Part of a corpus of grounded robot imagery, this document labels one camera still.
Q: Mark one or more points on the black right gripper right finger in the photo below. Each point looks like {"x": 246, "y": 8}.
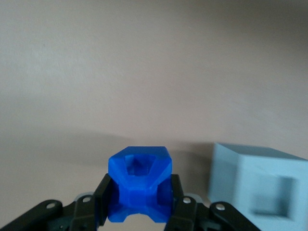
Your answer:
{"x": 179, "y": 199}

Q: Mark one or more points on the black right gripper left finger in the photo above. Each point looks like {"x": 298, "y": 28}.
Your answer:
{"x": 101, "y": 197}

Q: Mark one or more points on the gray base block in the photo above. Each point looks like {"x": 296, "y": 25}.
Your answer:
{"x": 260, "y": 183}

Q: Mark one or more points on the blue plastic part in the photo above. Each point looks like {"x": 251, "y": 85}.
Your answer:
{"x": 139, "y": 183}

